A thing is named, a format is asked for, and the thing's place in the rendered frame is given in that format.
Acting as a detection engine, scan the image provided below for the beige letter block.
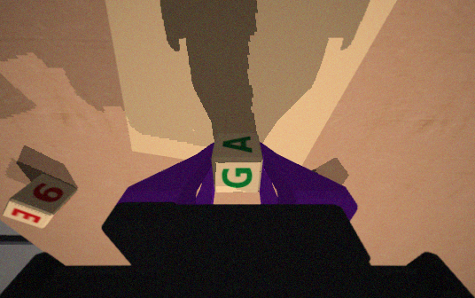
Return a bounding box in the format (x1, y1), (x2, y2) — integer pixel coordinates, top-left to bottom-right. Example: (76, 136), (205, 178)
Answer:
(3, 174), (78, 228)
(211, 133), (263, 192)

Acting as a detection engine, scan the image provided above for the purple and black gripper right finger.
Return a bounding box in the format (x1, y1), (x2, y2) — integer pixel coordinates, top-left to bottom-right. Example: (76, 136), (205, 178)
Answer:
(260, 142), (358, 221)

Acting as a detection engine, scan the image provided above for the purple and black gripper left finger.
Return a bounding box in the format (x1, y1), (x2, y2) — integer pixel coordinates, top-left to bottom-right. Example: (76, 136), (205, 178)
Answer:
(115, 143), (215, 206)

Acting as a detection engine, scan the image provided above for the tan flat mat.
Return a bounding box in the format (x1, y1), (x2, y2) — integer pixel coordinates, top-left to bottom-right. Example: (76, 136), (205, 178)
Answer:
(105, 0), (397, 166)

